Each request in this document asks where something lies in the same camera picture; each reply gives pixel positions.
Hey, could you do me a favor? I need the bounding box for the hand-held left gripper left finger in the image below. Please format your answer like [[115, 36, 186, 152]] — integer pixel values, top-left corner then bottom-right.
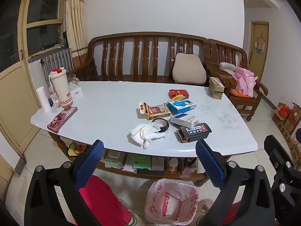
[[24, 139, 104, 226]]

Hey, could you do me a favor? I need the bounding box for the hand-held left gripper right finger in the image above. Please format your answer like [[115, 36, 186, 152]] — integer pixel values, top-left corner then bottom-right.
[[195, 139, 275, 226]]

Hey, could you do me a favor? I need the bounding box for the white red-print plastic bag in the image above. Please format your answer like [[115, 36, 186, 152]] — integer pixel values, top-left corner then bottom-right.
[[144, 178, 200, 226]]

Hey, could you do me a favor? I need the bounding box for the red cigarette box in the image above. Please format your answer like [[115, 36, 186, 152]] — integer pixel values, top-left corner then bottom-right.
[[169, 89, 190, 99]]

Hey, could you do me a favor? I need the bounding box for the printed cardboard box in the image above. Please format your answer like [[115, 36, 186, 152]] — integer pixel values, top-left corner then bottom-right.
[[290, 135, 301, 164]]

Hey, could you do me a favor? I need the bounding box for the open cardboard box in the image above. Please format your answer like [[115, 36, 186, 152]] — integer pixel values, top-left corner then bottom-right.
[[272, 102, 301, 134]]

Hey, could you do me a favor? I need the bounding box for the baby wipes pack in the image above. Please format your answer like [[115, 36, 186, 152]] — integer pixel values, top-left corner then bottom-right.
[[104, 150, 125, 169]]

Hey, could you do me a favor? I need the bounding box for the red plastic bag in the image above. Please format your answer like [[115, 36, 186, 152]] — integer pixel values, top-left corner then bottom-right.
[[277, 106, 290, 120]]

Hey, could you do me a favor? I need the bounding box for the black box with label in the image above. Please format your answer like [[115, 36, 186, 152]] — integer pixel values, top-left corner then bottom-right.
[[175, 123, 212, 144]]

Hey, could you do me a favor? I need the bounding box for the small white plastic bottle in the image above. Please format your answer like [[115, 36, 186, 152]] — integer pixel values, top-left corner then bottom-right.
[[168, 158, 179, 172]]

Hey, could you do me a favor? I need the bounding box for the person's right white shoe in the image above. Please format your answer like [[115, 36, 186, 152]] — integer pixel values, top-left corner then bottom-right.
[[196, 199, 213, 226]]

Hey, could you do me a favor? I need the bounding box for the person's white shoe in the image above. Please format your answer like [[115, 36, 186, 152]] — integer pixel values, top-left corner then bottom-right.
[[119, 199, 145, 226], [196, 199, 213, 226]]

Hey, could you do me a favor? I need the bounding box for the white blue-stripe medicine box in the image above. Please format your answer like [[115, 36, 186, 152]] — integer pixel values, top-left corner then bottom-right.
[[170, 113, 200, 129]]

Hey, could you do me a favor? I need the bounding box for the green packet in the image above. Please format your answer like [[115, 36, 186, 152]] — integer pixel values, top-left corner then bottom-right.
[[133, 154, 152, 170]]

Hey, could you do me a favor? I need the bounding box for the grey box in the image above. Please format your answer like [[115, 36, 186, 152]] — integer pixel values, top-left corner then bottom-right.
[[152, 157, 165, 171]]

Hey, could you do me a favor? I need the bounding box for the crumpled white tissue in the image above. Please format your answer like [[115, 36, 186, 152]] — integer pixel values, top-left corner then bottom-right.
[[129, 122, 171, 150]]

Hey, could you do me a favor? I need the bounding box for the black tape roll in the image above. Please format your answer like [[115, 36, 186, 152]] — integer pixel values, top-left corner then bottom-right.
[[152, 118, 170, 133]]

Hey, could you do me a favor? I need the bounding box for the blue medicine box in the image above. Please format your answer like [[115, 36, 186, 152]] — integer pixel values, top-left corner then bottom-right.
[[166, 99, 196, 115]]

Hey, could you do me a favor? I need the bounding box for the white-topped wooden table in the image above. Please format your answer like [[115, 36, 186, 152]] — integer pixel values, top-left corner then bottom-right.
[[30, 81, 258, 187]]

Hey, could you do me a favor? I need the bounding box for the person's left white shoe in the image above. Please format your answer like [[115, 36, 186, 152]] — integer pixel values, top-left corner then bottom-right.
[[119, 199, 145, 226]]

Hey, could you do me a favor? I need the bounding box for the small white box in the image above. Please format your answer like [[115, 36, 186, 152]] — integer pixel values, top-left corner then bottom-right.
[[69, 83, 83, 98]]

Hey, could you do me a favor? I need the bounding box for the pink plastic bag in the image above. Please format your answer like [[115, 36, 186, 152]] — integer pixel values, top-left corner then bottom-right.
[[229, 67, 258, 98]]

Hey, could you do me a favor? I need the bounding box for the brown gold open box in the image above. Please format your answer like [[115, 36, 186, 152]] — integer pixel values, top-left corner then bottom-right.
[[139, 101, 172, 121]]

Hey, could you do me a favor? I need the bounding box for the green white carton box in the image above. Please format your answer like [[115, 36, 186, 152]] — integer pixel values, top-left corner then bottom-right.
[[209, 77, 225, 99]]

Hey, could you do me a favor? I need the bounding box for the white tube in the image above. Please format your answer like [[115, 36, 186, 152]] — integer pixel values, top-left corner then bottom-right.
[[36, 87, 51, 112]]

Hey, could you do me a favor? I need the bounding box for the white tumbler with red lid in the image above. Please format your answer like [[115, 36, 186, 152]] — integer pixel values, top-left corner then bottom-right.
[[49, 67, 73, 109]]

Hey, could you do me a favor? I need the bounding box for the yellow wooden door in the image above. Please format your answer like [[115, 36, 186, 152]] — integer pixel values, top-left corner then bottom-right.
[[248, 21, 270, 76]]

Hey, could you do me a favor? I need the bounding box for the clear glass cup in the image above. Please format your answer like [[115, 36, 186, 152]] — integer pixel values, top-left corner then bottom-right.
[[66, 74, 80, 85]]

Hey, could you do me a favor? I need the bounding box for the wooden armchair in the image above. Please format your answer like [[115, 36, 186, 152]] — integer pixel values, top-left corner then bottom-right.
[[207, 38, 268, 121]]

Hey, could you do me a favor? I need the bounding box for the hanging pink door ornament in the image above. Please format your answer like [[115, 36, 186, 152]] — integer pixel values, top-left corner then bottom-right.
[[255, 34, 266, 54]]

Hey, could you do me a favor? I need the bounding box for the beige cushion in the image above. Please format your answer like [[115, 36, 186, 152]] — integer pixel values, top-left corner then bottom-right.
[[172, 53, 207, 85]]

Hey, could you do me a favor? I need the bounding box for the grey rolled pillow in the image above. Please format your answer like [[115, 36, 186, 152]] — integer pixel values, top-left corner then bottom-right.
[[220, 62, 238, 72]]

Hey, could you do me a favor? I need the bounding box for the cream framed balcony door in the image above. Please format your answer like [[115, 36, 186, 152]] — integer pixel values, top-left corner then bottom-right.
[[0, 0, 68, 156]]

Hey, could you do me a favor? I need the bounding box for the grey radiator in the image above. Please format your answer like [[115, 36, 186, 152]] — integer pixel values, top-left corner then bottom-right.
[[40, 48, 74, 82]]

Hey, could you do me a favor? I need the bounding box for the wooden slatted sofa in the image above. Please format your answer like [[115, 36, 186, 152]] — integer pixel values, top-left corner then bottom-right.
[[69, 32, 212, 87]]

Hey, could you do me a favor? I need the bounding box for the cream patterned curtain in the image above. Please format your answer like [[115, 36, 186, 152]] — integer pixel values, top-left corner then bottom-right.
[[64, 0, 87, 70]]

